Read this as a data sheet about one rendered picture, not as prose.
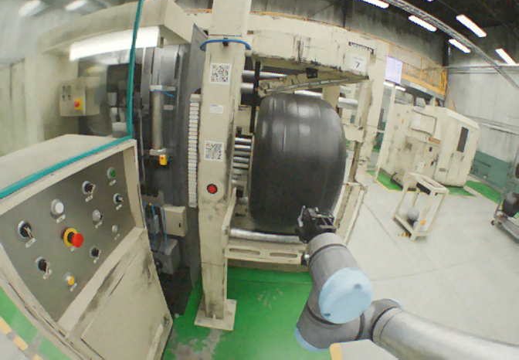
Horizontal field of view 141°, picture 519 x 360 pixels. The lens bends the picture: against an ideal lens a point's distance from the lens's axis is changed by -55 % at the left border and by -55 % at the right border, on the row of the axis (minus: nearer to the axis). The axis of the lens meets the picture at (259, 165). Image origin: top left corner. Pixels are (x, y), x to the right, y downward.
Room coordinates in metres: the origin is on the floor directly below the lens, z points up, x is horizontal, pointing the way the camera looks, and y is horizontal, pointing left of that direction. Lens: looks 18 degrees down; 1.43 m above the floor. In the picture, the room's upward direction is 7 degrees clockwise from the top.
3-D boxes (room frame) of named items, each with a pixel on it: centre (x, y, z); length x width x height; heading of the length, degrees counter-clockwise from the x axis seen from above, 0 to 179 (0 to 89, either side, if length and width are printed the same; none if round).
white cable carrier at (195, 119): (0.77, 0.27, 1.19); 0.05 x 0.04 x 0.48; 1
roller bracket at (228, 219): (0.82, 0.10, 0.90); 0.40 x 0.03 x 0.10; 1
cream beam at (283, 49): (1.12, -0.20, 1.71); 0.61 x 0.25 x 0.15; 91
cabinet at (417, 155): (4.01, -3.87, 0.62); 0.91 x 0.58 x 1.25; 91
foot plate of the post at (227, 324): (0.80, 0.18, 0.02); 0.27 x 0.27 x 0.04; 1
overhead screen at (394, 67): (4.02, -2.53, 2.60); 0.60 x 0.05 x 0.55; 91
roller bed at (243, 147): (1.20, 0.15, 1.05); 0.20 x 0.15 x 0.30; 91
